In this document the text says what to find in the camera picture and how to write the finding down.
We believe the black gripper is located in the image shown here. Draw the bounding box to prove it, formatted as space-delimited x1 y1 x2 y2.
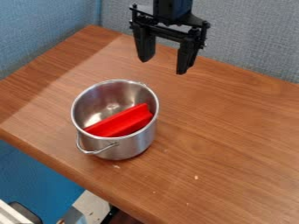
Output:
129 3 210 74

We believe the silver metal pot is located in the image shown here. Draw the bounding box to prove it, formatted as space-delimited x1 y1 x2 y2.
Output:
69 80 158 160

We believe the red rectangular block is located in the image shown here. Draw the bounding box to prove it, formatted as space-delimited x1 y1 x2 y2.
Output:
84 103 153 137

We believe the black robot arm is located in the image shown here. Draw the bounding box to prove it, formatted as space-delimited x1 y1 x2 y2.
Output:
129 0 210 74

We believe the white grey object under table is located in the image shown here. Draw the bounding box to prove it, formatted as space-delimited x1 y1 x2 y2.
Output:
55 191 109 224

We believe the dark grey object bottom left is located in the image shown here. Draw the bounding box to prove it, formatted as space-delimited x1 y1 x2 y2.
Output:
0 199 42 224

